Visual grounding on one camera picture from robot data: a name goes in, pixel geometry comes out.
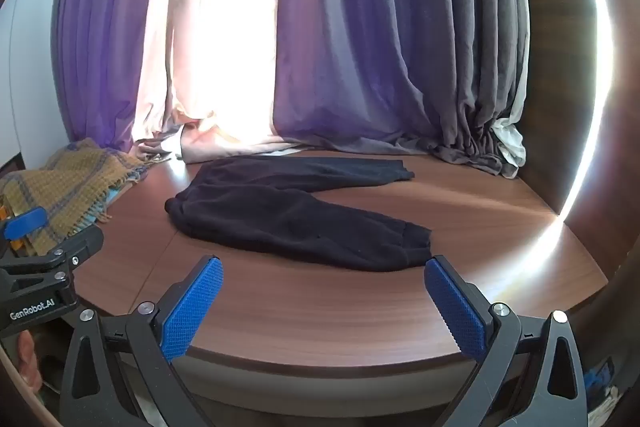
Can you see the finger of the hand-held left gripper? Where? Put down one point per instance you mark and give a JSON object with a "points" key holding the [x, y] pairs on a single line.
{"points": [[75, 248], [25, 223]]}

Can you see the yellow plaid fringed blanket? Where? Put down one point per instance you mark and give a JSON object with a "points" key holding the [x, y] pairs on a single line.
{"points": [[65, 187]]}

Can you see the black pants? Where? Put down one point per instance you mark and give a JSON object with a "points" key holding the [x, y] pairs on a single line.
{"points": [[280, 217]]}

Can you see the person's left hand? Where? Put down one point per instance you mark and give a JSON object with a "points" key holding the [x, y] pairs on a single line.
{"points": [[26, 357]]}

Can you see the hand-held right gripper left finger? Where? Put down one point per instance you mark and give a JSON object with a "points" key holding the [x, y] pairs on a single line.
{"points": [[192, 307]]}

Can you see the wide purple curtain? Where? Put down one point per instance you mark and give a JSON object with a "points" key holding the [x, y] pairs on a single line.
{"points": [[350, 47]]}

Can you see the white sheer curtain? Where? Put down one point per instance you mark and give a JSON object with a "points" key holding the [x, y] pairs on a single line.
{"points": [[512, 139]]}

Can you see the grey curtain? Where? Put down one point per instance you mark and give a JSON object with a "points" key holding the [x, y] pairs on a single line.
{"points": [[480, 57]]}

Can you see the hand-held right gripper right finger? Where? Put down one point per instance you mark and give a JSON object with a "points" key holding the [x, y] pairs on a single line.
{"points": [[457, 307]]}

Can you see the narrow purple curtain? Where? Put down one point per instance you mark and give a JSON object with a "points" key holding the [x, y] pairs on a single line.
{"points": [[105, 47]]}

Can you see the pink curtain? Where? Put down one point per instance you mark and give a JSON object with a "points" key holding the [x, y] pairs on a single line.
{"points": [[200, 57]]}

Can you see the blue patterned cloth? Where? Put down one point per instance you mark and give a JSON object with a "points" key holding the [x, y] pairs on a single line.
{"points": [[597, 379]]}

